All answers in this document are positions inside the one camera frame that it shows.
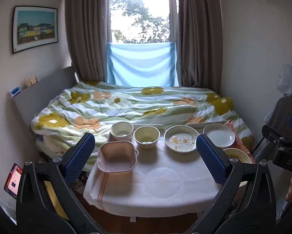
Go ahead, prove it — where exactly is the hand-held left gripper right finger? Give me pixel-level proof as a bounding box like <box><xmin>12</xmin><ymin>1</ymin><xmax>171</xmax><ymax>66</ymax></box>
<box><xmin>190</xmin><ymin>134</ymin><xmax>283</xmax><ymax>234</ymax></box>

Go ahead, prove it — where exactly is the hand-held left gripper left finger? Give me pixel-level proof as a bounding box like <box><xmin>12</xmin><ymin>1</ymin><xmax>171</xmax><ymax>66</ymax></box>
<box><xmin>16</xmin><ymin>133</ymin><xmax>105</xmax><ymax>234</ymax></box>

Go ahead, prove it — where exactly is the plain white plate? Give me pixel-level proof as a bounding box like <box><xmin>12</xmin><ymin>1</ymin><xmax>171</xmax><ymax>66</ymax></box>
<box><xmin>203</xmin><ymin>123</ymin><xmax>236</xmax><ymax>149</ymax></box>

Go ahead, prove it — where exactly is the yellow rimmed plate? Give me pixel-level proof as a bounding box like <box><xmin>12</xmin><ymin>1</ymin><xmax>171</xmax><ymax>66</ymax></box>
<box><xmin>222</xmin><ymin>147</ymin><xmax>254</xmax><ymax>188</ymax></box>

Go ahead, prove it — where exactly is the duck print plate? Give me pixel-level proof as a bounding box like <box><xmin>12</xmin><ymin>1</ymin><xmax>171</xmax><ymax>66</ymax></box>
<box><xmin>164</xmin><ymin>125</ymin><xmax>200</xmax><ymax>153</ymax></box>

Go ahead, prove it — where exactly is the pink square bowl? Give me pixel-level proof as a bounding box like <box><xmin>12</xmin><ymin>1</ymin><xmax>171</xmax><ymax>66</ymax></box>
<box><xmin>97</xmin><ymin>141</ymin><xmax>140</xmax><ymax>173</ymax></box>

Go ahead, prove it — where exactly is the white round bowl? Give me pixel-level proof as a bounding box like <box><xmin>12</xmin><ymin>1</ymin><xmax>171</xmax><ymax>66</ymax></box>
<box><xmin>110</xmin><ymin>121</ymin><xmax>134</xmax><ymax>142</ymax></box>

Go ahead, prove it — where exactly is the cream round bowl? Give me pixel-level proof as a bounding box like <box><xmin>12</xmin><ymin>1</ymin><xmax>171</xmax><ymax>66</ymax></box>
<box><xmin>133</xmin><ymin>126</ymin><xmax>160</xmax><ymax>150</ymax></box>

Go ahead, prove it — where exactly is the dark grey hanging garment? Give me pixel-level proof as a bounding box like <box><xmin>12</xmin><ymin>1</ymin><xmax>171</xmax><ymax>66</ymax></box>
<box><xmin>264</xmin><ymin>95</ymin><xmax>292</xmax><ymax>133</ymax></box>

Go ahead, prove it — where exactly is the light grey hanging garment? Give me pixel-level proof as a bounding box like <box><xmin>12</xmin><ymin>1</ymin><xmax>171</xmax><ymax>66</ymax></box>
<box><xmin>276</xmin><ymin>64</ymin><xmax>292</xmax><ymax>97</ymax></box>

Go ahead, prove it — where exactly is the white tablecloth with orange border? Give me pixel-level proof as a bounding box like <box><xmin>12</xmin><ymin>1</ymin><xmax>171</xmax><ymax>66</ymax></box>
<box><xmin>84</xmin><ymin>119</ymin><xmax>255</xmax><ymax>211</ymax></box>

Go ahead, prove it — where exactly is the floral green striped duvet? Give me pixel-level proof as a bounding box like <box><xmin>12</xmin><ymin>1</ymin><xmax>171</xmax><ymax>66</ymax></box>
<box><xmin>31</xmin><ymin>80</ymin><xmax>254</xmax><ymax>173</ymax></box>

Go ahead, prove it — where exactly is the phone with red screen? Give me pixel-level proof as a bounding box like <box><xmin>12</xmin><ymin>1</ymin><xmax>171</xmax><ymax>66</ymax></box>
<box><xmin>4</xmin><ymin>163</ymin><xmax>24</xmax><ymax>198</ymax></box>

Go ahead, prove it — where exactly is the grey bed headboard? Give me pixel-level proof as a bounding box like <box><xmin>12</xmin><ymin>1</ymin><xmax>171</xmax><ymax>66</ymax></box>
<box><xmin>9</xmin><ymin>66</ymin><xmax>80</xmax><ymax>137</ymax></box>

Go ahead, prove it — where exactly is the small plush toy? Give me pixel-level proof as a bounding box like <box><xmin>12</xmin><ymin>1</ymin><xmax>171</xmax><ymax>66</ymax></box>
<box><xmin>26</xmin><ymin>75</ymin><xmax>39</xmax><ymax>88</ymax></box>

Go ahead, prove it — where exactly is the blue and white packet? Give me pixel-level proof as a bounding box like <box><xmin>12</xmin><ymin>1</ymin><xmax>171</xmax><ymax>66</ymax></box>
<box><xmin>10</xmin><ymin>85</ymin><xmax>21</xmax><ymax>98</ymax></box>

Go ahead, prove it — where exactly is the light blue window cloth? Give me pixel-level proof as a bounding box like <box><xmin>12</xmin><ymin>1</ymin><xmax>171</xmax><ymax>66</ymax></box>
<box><xmin>107</xmin><ymin>42</ymin><xmax>179</xmax><ymax>87</ymax></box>

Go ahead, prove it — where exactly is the brown curtain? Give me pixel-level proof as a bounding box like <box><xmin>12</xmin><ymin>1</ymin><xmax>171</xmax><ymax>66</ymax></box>
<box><xmin>176</xmin><ymin>0</ymin><xmax>223</xmax><ymax>93</ymax></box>
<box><xmin>64</xmin><ymin>0</ymin><xmax>111</xmax><ymax>83</ymax></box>

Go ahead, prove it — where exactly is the framed picture of houses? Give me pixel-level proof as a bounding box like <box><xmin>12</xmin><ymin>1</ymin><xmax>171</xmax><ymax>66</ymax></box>
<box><xmin>12</xmin><ymin>5</ymin><xmax>59</xmax><ymax>54</ymax></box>

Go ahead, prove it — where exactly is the window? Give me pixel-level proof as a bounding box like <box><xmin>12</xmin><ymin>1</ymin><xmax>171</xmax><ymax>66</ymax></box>
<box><xmin>110</xmin><ymin>0</ymin><xmax>180</xmax><ymax>45</ymax></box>

